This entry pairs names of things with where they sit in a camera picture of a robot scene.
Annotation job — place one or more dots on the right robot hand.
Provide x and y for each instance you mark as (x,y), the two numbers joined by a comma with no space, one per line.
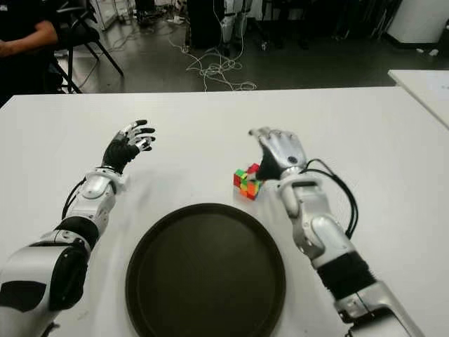
(284,151)

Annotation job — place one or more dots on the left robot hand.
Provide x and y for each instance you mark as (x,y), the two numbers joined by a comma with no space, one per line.
(117,152)

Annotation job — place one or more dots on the multicoloured Rubik's cube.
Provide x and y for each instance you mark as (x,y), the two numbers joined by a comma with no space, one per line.
(247,186)

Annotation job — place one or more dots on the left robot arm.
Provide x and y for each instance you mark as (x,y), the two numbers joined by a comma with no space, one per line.
(52,267)

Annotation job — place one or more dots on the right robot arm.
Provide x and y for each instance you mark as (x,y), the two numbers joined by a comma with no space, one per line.
(326,238)

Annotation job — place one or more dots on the dark brown round plate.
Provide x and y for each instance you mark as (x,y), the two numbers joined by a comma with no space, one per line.
(207,274)

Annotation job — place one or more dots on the black folding chair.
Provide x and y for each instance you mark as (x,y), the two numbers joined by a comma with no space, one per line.
(80,35)

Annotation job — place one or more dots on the seated person in black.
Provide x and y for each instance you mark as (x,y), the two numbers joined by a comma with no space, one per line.
(21,59)

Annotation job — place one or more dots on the white humanoid robot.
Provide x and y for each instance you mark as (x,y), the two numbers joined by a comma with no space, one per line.
(233,21)

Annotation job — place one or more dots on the white shelf cart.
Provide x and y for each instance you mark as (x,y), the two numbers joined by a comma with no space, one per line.
(108,12)

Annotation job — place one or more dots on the black box cabinet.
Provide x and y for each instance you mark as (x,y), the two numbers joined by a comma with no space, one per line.
(203,24)

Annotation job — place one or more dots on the white side table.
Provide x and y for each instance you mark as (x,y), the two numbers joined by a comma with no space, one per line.
(426,87)

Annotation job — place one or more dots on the white cabinet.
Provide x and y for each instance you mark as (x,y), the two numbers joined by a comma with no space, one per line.
(417,19)

